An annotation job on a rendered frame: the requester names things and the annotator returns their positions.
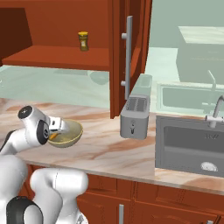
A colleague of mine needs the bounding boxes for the grey wall cabinet door handle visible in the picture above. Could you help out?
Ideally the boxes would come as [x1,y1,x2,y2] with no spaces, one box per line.
[120,15,134,101]

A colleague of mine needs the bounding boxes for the red-brown base cabinet door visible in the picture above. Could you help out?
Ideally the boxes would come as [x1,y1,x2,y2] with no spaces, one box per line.
[130,200,221,224]
[76,194,134,224]

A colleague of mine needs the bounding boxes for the yellow-green bowl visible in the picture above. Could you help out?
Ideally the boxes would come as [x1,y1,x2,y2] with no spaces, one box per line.
[47,118,84,149]

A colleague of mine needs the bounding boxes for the red-brown wall cabinet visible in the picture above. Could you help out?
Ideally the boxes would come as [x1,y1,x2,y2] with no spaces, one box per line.
[0,0,112,72]

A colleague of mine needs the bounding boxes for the silver sink faucet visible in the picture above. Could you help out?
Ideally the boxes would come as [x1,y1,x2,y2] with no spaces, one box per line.
[205,94,224,130]

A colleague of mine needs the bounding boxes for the wide red-brown drawer front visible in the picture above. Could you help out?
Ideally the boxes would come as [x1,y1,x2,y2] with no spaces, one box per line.
[134,181,224,216]

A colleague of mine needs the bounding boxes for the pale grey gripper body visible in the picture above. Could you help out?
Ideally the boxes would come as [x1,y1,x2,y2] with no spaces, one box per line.
[59,118,73,134]

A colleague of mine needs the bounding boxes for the grey sink basin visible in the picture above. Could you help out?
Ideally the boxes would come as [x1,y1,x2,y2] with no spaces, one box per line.
[154,115,224,179]

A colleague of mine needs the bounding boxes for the yellow spice jar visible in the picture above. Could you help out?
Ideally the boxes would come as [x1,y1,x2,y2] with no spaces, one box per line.
[77,31,89,53]

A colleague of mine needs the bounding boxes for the grey toaster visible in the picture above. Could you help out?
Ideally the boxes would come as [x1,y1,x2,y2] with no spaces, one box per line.
[119,94,151,141]

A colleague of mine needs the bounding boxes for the red-brown wall cabinet door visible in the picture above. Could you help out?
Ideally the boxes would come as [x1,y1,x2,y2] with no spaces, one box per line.
[108,0,153,120]

